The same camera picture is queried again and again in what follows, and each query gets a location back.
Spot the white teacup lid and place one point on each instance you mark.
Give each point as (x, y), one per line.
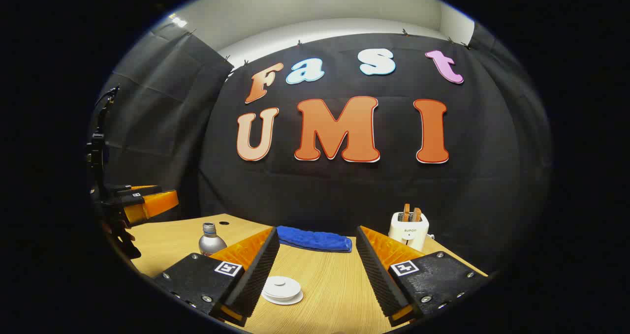
(280, 286)

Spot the white toaster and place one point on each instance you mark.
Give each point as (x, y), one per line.
(408, 233)

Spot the black backdrop cloth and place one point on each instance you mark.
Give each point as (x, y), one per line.
(344, 191)

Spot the silver water bottle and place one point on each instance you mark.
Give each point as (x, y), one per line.
(210, 243)

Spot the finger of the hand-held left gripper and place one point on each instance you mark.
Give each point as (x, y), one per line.
(152, 205)
(133, 190)

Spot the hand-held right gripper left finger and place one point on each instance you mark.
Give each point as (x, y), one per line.
(258, 275)

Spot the white saucer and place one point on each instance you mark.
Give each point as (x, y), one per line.
(295, 301)

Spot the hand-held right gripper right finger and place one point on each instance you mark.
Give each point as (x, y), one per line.
(379, 280)

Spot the blue towel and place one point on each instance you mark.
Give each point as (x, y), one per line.
(315, 239)

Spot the toasted bread slice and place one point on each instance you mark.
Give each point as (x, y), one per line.
(406, 212)
(418, 215)

